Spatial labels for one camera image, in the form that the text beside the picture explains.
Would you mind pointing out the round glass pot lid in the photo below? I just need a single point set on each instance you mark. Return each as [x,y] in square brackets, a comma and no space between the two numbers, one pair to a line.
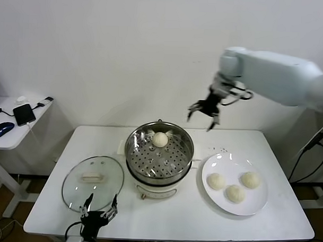
[110,177]

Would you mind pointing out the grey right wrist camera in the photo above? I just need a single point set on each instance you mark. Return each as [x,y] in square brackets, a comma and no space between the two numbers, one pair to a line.
[222,86]

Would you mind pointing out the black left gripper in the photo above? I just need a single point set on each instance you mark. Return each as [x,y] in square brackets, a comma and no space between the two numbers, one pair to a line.
[93,222]

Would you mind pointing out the white table with appliance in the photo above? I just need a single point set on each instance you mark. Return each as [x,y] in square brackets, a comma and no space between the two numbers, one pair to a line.
[321,190]

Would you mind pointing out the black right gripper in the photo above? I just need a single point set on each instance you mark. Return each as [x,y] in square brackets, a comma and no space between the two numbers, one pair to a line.
[211,102]

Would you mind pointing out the white round plate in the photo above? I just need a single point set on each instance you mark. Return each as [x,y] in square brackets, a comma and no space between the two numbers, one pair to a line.
[214,202]

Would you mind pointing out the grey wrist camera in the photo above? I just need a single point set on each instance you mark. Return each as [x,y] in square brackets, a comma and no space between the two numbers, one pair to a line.
[73,240]
[222,86]

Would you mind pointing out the black smartphone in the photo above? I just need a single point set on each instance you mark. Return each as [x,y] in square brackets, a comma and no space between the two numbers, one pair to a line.
[24,114]

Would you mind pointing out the white steamed baozi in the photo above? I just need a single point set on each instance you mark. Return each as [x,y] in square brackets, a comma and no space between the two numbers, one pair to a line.
[235,194]
[216,181]
[251,180]
[160,139]

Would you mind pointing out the white earbuds case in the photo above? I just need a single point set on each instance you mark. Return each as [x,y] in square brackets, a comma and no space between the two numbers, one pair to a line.
[21,99]

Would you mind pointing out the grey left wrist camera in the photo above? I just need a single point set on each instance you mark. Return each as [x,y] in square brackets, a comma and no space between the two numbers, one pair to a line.
[73,240]

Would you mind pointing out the blue computer mouse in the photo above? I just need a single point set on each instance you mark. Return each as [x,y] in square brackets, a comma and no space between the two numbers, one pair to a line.
[2,128]

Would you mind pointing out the white electric cooker base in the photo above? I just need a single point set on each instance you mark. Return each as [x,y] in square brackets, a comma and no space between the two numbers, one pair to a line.
[159,191]

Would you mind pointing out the perforated steel steamer basket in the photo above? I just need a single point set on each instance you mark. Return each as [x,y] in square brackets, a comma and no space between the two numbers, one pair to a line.
[160,163]

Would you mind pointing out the black and silver adapter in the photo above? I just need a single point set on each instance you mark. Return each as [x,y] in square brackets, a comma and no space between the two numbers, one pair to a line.
[46,100]

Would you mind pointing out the white side desk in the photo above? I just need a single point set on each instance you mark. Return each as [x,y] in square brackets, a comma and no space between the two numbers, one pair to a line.
[6,143]

